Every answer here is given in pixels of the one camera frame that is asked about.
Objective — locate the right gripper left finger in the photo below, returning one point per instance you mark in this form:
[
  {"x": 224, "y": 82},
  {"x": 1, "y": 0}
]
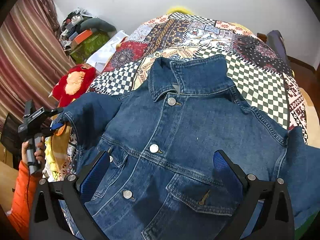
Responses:
[{"x": 79, "y": 189}]

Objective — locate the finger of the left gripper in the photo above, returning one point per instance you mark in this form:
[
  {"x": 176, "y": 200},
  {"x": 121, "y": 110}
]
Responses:
[
  {"x": 53, "y": 112},
  {"x": 55, "y": 126}
]

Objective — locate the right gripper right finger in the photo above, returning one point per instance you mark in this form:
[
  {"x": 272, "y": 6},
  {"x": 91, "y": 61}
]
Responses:
[{"x": 244, "y": 192}]

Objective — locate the blue denim jacket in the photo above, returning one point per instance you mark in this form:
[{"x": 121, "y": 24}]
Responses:
[{"x": 180, "y": 152}]

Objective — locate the orange jacket sleeve forearm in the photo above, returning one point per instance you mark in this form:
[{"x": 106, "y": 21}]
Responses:
[{"x": 25, "y": 189}]

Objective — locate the person's left hand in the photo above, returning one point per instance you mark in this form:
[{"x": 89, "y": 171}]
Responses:
[{"x": 39, "y": 154}]

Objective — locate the yellow garment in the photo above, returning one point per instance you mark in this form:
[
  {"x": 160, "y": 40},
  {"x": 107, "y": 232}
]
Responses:
[{"x": 56, "y": 154}]

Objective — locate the black chair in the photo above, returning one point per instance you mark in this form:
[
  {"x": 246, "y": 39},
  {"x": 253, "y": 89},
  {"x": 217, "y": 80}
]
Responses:
[{"x": 9, "y": 137}]

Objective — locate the red plush toy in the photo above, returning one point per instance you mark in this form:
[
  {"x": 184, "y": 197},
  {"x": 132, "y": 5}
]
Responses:
[{"x": 72, "y": 85}]

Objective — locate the striped maroon curtain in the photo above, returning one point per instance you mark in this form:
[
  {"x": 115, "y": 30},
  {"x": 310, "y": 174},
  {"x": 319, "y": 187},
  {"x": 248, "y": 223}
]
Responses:
[{"x": 32, "y": 58}]

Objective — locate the white cloth on bed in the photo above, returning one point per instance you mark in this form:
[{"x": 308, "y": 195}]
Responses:
[{"x": 100, "y": 58}]

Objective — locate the green patterned storage box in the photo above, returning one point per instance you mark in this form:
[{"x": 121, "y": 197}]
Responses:
[{"x": 88, "y": 47}]

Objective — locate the orange shoe box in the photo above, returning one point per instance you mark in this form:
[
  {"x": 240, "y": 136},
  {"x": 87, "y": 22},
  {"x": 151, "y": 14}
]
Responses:
[{"x": 82, "y": 36}]

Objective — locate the clutter pile on box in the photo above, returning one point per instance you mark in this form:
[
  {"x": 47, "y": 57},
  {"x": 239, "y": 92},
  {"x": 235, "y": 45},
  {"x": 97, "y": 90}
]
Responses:
[{"x": 71, "y": 26}]

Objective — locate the grey pillow on pile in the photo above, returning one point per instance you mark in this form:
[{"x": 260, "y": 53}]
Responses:
[{"x": 97, "y": 23}]

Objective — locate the patchwork patterned bedspread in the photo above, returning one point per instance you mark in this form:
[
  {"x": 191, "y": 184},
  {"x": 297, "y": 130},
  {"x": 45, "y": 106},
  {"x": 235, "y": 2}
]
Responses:
[{"x": 225, "y": 55}]

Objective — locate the dark blue bag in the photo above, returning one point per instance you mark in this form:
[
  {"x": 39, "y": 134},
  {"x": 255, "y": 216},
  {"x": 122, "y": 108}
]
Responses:
[{"x": 276, "y": 43}]

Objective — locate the yellow headboard cushion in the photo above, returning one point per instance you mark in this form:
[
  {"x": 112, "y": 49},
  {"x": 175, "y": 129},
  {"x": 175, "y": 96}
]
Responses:
[{"x": 179, "y": 9}]

